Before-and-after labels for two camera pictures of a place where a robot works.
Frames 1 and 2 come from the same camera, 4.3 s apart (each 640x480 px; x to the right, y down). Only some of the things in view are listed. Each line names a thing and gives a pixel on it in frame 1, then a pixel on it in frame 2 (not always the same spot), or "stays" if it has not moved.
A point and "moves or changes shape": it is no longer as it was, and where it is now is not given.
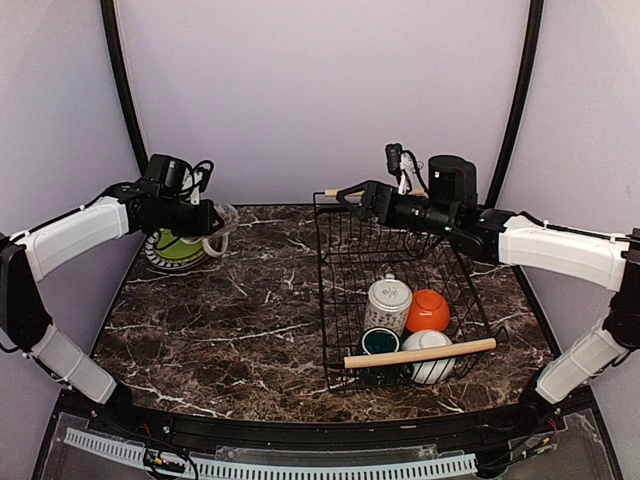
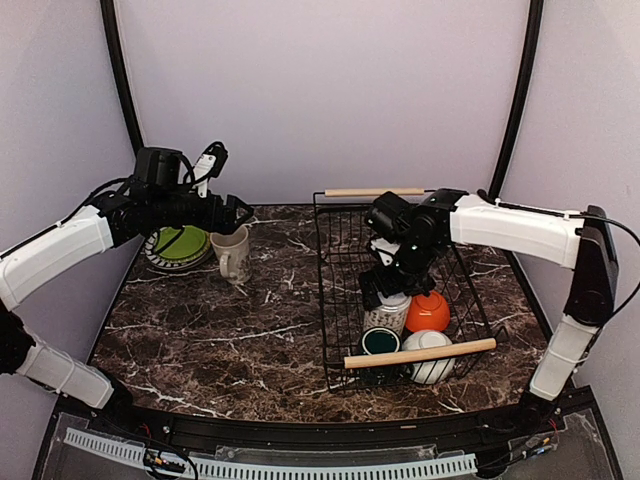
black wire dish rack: (398, 306) stays
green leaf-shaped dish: (171, 246) stays
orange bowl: (428, 309) stays
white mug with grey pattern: (230, 219) moves or changes shape
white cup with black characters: (388, 304) stays
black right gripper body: (435, 216) -> (400, 279)
